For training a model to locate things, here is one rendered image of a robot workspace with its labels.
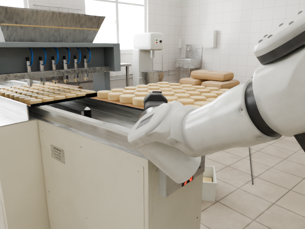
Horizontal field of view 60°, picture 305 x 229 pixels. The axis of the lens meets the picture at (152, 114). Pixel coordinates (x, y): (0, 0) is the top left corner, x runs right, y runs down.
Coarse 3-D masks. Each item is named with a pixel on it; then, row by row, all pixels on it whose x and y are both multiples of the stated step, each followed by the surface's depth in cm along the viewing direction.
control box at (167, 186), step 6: (204, 156) 98; (204, 162) 99; (198, 168) 96; (204, 168) 100; (162, 174) 82; (198, 174) 97; (162, 180) 83; (168, 180) 83; (162, 186) 83; (168, 186) 83; (174, 186) 86; (180, 186) 89; (162, 192) 84; (168, 192) 84
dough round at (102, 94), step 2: (102, 90) 90; (104, 90) 90; (106, 90) 90; (108, 90) 90; (98, 92) 87; (100, 92) 86; (102, 92) 86; (104, 92) 86; (106, 92) 86; (108, 92) 87; (110, 92) 87; (98, 94) 86; (100, 94) 86; (102, 94) 86; (104, 94) 86; (106, 94) 86; (98, 96) 87; (100, 96) 86; (102, 96) 86; (104, 96) 86; (106, 96) 86; (100, 98) 87; (102, 98) 86; (104, 98) 86; (106, 98) 87
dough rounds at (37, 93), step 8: (8, 88) 156; (16, 88) 158; (24, 88) 156; (32, 88) 159; (40, 88) 156; (48, 88) 160; (56, 88) 156; (64, 88) 158; (72, 88) 156; (8, 96) 138; (16, 96) 131; (24, 96) 131; (32, 96) 132; (40, 96) 131; (48, 96) 137; (56, 96) 131; (64, 96) 131; (72, 96) 134
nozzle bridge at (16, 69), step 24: (0, 48) 113; (24, 48) 121; (48, 48) 129; (72, 48) 139; (96, 48) 150; (0, 72) 115; (24, 72) 120; (48, 72) 126; (72, 72) 136; (96, 72) 147
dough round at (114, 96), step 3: (108, 93) 84; (111, 93) 84; (114, 93) 84; (117, 93) 84; (120, 93) 84; (108, 96) 83; (111, 96) 82; (114, 96) 82; (117, 96) 82; (108, 99) 84; (111, 99) 83; (114, 99) 82; (117, 99) 83
